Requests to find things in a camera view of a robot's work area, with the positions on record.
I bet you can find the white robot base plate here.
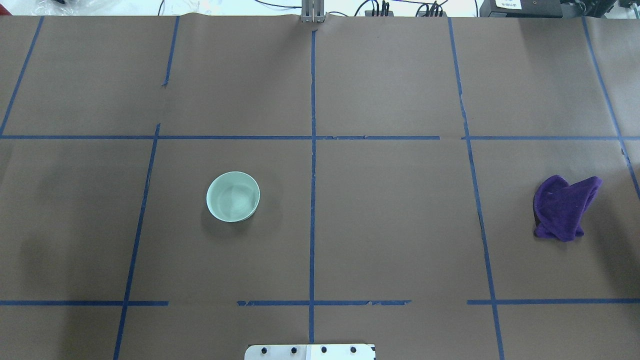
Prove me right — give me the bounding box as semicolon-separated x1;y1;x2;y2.
244;343;377;360

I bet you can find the light green ceramic bowl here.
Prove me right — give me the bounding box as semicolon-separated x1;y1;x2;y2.
205;171;261;223

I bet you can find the black device box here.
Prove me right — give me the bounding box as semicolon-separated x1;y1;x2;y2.
478;0;563;19

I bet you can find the aluminium frame post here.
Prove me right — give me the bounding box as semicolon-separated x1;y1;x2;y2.
300;0;327;24

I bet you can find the purple cloth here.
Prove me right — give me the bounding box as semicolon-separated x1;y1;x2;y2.
532;174;603;243

